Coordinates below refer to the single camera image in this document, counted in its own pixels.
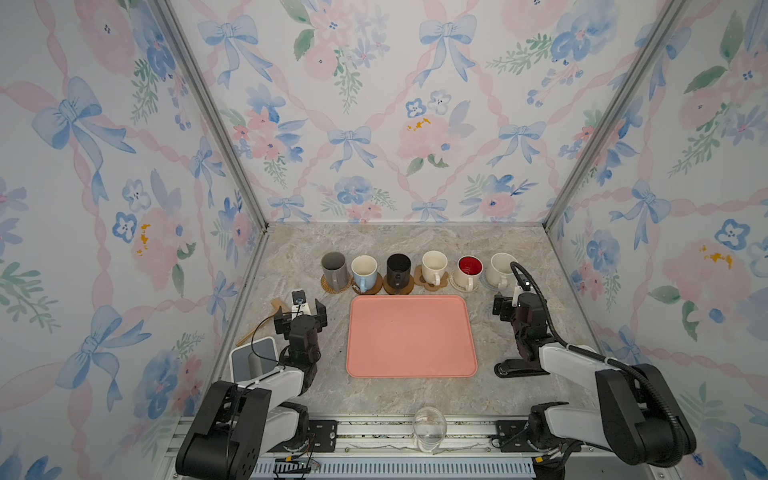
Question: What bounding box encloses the cream mug blue handle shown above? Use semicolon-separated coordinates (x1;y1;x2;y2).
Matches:
351;255;378;294

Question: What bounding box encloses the plain brown wooden coaster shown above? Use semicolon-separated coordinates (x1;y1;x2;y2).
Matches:
383;276;415;295

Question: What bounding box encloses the multicolour stitched round coaster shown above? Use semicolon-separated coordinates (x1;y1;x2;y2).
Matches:
448;275;479;293

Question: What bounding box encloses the black ceramic mug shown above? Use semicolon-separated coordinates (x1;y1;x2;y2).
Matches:
386;253;411;291

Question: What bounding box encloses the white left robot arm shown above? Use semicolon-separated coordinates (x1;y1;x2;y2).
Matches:
175;290;328;479

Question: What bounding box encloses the aluminium left corner post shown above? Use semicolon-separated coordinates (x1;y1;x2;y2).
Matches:
148;0;268;234

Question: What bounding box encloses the grey ceramic mug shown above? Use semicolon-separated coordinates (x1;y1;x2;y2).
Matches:
321;252;350;290

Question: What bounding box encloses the black stapler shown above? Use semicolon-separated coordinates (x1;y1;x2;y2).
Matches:
494;359;548;379

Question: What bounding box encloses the cream ceramic mug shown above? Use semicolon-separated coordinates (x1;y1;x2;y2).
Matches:
421;250;448;283

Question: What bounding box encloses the white speckled mug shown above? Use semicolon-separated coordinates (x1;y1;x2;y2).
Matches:
486;252;517;291

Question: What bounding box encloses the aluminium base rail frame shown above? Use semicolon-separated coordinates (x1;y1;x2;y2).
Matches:
157;413;682;480

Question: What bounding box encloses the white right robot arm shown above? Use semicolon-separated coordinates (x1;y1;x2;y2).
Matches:
492;292;697;468

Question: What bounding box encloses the cork paw print coaster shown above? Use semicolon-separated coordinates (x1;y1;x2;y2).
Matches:
414;268;450;292

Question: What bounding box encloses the woven rattan round coaster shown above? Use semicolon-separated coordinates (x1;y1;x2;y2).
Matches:
320;276;353;295

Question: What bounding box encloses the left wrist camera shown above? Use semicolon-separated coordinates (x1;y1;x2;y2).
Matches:
291;290;312;318

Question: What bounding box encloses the white mug red interior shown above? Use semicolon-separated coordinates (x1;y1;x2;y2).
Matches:
453;255;484;288

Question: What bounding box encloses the wooden mallet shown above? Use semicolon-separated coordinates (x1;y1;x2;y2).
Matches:
235;298;290;347

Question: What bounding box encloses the aluminium corner post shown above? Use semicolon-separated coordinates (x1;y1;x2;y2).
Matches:
543;0;687;233
148;0;268;234

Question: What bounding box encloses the brown wooden coaster white streak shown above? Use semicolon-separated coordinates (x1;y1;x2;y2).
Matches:
352;273;384;295

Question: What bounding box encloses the aluminium right corner post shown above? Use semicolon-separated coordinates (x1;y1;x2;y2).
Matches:
543;0;687;233

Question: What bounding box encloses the clear glass dome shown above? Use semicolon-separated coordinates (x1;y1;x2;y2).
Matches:
413;406;447;453

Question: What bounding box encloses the pink rectangular tray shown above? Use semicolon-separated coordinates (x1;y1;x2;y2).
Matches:
346;295;478;379

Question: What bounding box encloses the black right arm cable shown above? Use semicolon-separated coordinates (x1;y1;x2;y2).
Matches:
509;260;688;457

